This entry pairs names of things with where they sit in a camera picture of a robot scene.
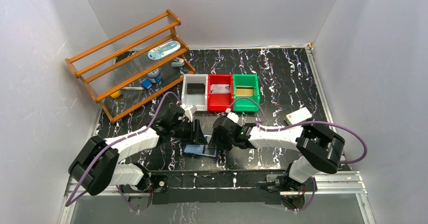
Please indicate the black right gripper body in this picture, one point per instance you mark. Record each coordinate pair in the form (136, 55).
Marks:
(225, 143)

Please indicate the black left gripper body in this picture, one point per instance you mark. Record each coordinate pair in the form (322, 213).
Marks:
(194, 132)

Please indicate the blue card holder wallet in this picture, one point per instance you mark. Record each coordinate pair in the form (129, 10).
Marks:
(200, 150)

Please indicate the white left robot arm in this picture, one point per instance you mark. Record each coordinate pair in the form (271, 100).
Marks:
(97, 166)

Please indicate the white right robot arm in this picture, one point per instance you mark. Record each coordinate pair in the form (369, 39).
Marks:
(320, 147)

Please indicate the gold credit card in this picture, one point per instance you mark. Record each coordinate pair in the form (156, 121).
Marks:
(246, 91)

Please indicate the white VIP card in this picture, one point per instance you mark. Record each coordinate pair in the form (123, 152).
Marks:
(220, 89)

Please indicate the red plastic bin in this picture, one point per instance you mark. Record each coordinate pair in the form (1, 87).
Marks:
(219, 101)

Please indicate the white plastic bin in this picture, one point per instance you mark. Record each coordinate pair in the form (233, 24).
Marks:
(199, 100)

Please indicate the small blue box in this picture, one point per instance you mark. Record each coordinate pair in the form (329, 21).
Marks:
(146, 84)

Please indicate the green plastic bin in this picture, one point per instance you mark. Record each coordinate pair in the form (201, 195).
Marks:
(246, 104)

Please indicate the white marker pen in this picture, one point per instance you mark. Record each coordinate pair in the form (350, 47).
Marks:
(132, 88)

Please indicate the yellow small block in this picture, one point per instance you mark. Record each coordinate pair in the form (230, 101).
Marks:
(116, 94)

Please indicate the pale green tape dispenser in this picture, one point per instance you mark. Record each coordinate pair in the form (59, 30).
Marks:
(177, 62)

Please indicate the white box with red logo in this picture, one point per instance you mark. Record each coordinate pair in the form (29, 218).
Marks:
(298, 116)

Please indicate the orange wooden shelf rack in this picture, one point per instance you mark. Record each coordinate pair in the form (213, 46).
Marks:
(122, 61)

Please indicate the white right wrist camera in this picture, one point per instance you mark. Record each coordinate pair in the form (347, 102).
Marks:
(233, 117)

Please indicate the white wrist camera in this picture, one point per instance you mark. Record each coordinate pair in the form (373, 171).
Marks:
(233, 117)
(189, 111)

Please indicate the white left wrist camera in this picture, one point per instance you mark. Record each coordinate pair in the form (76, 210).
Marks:
(189, 111)

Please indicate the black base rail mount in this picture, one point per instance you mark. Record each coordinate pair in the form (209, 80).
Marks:
(220, 187)

